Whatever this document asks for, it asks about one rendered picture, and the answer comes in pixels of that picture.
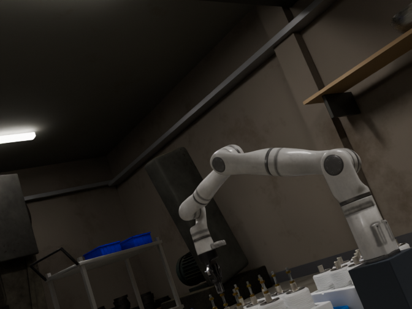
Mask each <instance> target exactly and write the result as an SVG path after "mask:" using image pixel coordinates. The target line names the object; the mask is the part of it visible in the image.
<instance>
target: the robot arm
mask: <svg viewBox="0 0 412 309"><path fill-rule="evenodd" d="M210 165H211V167H212V169H213V171H212V172H211V173H210V174H209V175H208V176H207V177H206V178H205V179H203V180H202V182H201V183H200V184H199V186H198V187H197V188H196V190H195V191H194V192H193V194H192V195H190V196H189V197H188V198H187V199H186V200H185V201H184V202H183V203H182V204H181V205H180V208H179V211H178V212H179V215H180V218H181V219H183V220H185V221H189V220H192V219H196V225H194V226H193V227H191V228H190V233H191V236H192V238H193V242H194V246H195V249H196V252H197V255H198V258H199V260H200V263H205V268H206V270H207V271H205V274H206V276H207V277H208V279H209V280H210V281H211V283H213V284H215V287H216V290H217V293H218V294H220V293H222V292H224V288H223V285H222V282H221V279H223V278H222V271H221V266H219V265H218V263H217V262H216V260H215V258H218V253H217V250H216V248H218V247H221V246H223V245H226V242H225V240H220V241H217V242H215V243H214V242H213V240H212V238H211V235H210V233H209V230H208V227H207V217H206V211H205V206H206V205H207V204H208V203H209V202H210V201H211V199H212V198H213V196H214V195H215V194H216V192H217V191H218V190H219V189H220V187H221V186H222V184H223V183H224V182H225V181H226V180H227V179H228V178H229V177H230V176H231V175H239V174H250V175H268V176H276V177H295V176H302V175H312V174H320V175H324V178H325V179H326V182H327V184H328V186H329V188H330V190H331V192H332V194H333V196H334V198H336V200H338V202H339V204H340V206H341V209H342V210H343V213H344V215H345V218H346V220H347V222H348V225H349V227H350V229H351V232H352V234H353V236H354V239H355V241H356V243H357V246H358V248H359V251H360V253H361V255H362V257H363V260H364V262H365V264H372V263H374V262H378V261H382V260H384V259H388V258H391V257H393V256H394V255H396V254H398V253H400V252H401V251H400V249H399V246H398V244H397V242H396V240H395V238H394V235H393V233H392V231H391V228H390V227H389V225H388V222H387V221H386V220H383V219H382V217H381V214H380V212H379V210H378V207H377V206H376V203H375V201H374V199H373V196H372V194H371V192H370V190H369V188H368V186H366V185H364V184H363V183H362V182H361V181H360V179H359V177H358V175H357V173H358V172H359V171H360V169H361V165H362V163H361V159H360V157H359V155H358V154H357V153H356V152H355V151H353V150H350V149H348V148H336V149H332V150H324V151H313V150H303V149H296V148H266V149H261V150H256V151H252V152H249V153H244V152H243V150H242V149H241V148H240V147H239V146H237V145H228V146H225V147H223V148H221V149H219V150H218V151H216V152H215V153H214V154H213V155H212V156H211V159H210Z"/></svg>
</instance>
